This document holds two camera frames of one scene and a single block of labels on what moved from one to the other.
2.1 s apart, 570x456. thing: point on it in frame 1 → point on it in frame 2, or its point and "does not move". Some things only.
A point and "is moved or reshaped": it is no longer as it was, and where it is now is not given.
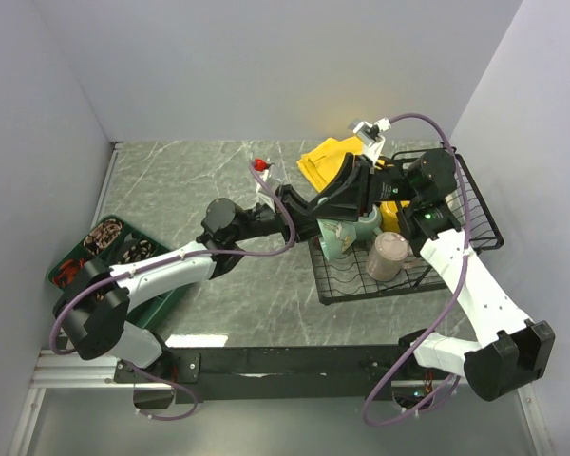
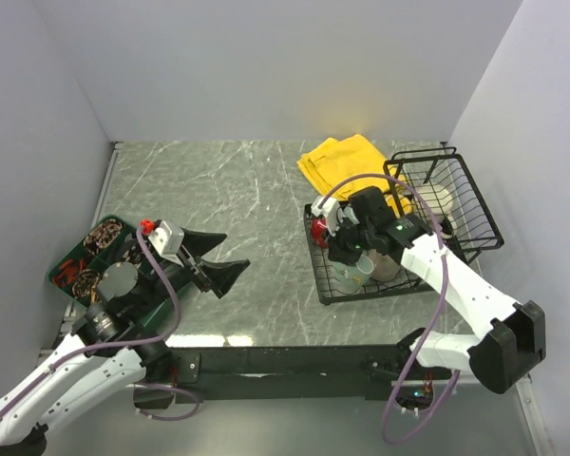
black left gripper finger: [307, 218] → [200, 243]
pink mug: [388, 256] does not move
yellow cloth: [320, 164] does not move
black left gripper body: [261, 220] → [157, 295]
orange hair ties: [67, 272] does not move
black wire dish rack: [343, 276] does not move
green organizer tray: [114, 241] does not move
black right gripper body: [392, 185] → [351, 240]
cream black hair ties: [138, 252] does not move
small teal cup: [336, 237] is moved or reshaped
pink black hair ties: [103, 236] does not move
